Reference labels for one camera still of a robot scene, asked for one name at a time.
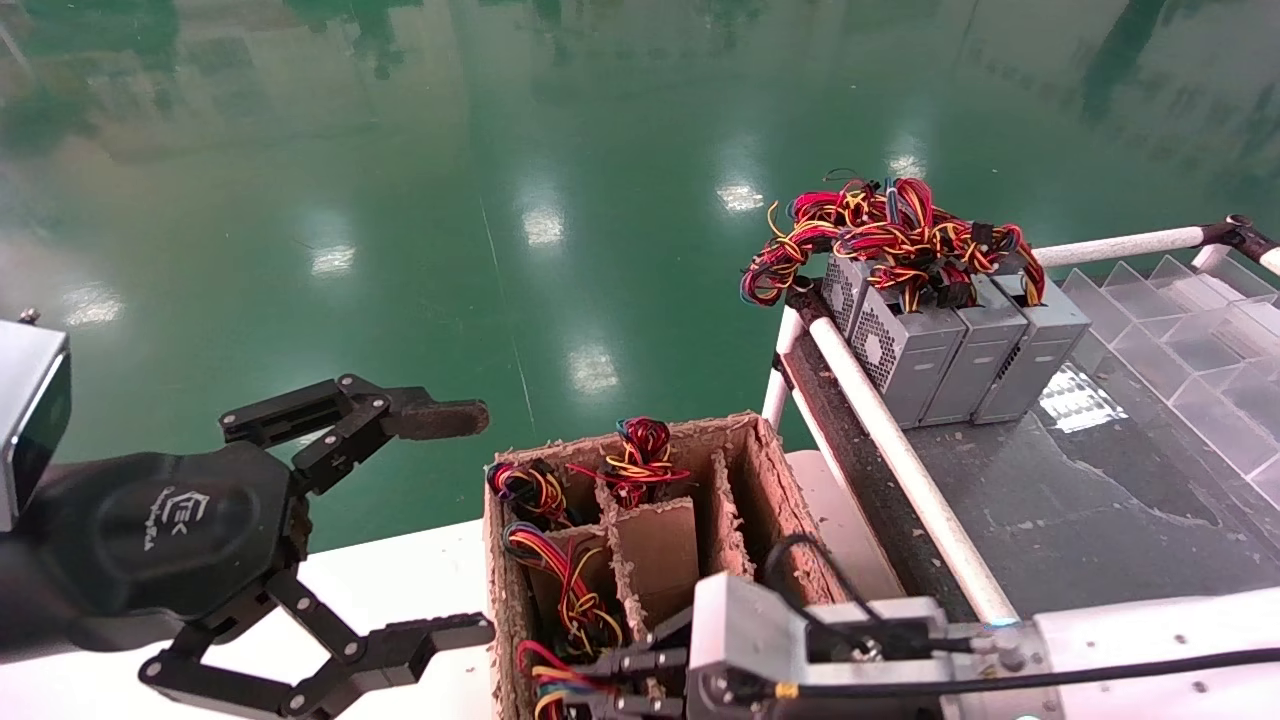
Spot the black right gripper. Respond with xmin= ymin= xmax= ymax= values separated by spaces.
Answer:
xmin=565 ymin=605 xmax=961 ymax=720

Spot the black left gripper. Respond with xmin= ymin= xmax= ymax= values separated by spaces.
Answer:
xmin=30 ymin=375 xmax=498 ymax=720

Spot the brown cardboard divider box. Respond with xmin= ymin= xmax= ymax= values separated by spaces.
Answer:
xmin=483 ymin=410 xmax=906 ymax=720

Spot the white leg tube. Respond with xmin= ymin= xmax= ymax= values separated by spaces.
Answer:
xmin=760 ymin=305 xmax=807 ymax=431

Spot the clear acrylic divider tray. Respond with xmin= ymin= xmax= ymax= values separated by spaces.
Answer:
xmin=1058 ymin=255 xmax=1280 ymax=511

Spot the black tube joint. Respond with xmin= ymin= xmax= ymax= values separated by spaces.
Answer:
xmin=1198 ymin=213 xmax=1280 ymax=263

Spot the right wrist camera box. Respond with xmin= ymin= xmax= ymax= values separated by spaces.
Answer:
xmin=688 ymin=572 xmax=813 ymax=701

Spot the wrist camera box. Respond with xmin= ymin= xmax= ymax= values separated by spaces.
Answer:
xmin=0 ymin=318 xmax=73 ymax=533
xmin=688 ymin=572 xmax=813 ymax=701

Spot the black looped camera cable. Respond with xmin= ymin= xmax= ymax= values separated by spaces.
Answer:
xmin=763 ymin=533 xmax=881 ymax=641

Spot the long white rail tube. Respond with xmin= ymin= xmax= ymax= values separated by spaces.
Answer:
xmin=805 ymin=315 xmax=1021 ymax=626
xmin=1033 ymin=225 xmax=1208 ymax=269

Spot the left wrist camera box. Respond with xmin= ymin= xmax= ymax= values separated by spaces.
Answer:
xmin=0 ymin=318 xmax=73 ymax=533

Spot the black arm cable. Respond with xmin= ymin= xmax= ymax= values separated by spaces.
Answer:
xmin=775 ymin=645 xmax=1280 ymax=701

